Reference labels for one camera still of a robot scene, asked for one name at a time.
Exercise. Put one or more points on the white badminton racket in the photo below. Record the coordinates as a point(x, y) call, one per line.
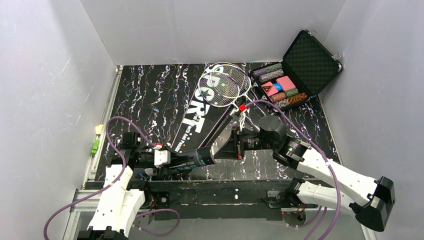
point(243, 80)
point(219, 89)

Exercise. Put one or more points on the black poker chip case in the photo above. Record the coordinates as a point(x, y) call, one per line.
point(305, 70)

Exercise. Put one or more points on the black shuttlecock tube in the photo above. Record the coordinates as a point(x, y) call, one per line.
point(180, 162)

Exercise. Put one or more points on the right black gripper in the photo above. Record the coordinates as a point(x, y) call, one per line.
point(237, 144)

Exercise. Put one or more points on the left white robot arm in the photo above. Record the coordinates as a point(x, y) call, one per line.
point(117, 206)

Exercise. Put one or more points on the green clip on rail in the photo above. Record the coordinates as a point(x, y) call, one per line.
point(95, 147)

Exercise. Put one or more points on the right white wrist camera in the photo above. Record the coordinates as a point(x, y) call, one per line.
point(239, 114)

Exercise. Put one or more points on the black racket bag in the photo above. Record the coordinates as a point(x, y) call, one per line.
point(198, 125)

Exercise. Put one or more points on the clear tube lid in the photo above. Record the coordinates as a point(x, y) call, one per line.
point(213, 150)

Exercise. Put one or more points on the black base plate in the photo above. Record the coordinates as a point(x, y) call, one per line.
point(219, 199)

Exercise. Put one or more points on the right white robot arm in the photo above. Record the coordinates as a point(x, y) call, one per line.
point(367, 199)

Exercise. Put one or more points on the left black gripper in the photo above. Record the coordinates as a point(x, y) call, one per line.
point(145, 157)

